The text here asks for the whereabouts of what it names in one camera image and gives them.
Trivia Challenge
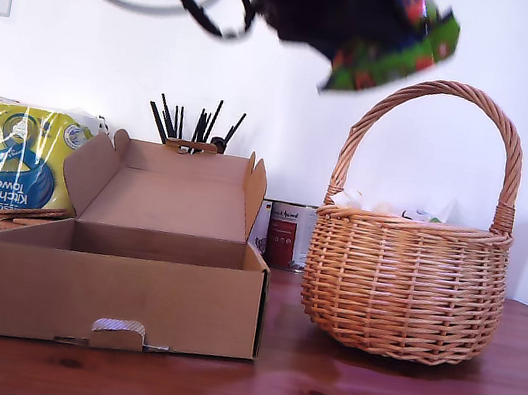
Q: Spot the white green Galaxy egg bag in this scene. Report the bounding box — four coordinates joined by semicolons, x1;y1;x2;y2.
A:
400;204;445;224

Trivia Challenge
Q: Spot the blue Terry's orange egg bag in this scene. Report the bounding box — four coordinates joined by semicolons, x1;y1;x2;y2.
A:
315;0;467;119

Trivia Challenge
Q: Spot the open brown cardboard box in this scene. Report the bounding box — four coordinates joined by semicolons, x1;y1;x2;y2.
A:
0;109;292;381

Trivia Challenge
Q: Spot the white label tin can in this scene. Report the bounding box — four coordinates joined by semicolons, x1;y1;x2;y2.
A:
253;199;275;255

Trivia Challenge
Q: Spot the red label tin can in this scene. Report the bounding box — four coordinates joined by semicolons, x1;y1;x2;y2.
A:
260;198;319;275

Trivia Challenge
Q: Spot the wooden stick holder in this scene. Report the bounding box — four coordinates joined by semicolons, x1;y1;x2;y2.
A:
165;136;221;159

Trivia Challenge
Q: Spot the bunch of black sticks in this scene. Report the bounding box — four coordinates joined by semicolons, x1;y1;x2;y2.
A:
144;89;249;158

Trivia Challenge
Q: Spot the brown cork coaster stack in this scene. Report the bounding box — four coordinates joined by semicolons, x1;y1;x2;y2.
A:
0;198;68;232

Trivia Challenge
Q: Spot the woven wicker basket with handle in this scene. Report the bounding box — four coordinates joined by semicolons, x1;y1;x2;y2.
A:
291;61;528;377

